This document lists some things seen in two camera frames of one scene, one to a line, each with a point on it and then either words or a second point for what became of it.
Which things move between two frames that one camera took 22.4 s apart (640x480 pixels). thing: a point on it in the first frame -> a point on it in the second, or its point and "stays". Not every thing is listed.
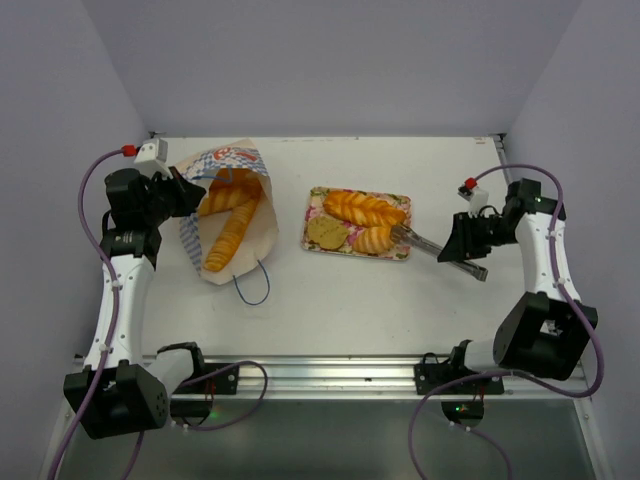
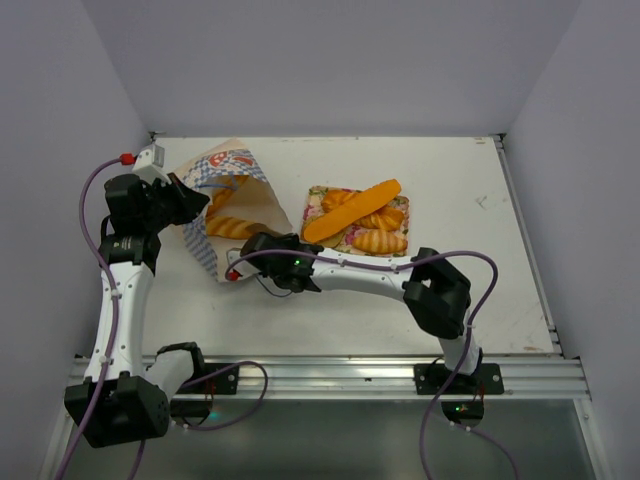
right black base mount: x=430 y=373 stays
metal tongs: x=404 y=235 -> x=259 y=227
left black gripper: x=188 y=199 stays
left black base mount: x=197 y=412 stays
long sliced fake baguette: x=230 y=235 -> x=339 y=217
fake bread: x=228 y=189 -> x=228 y=227
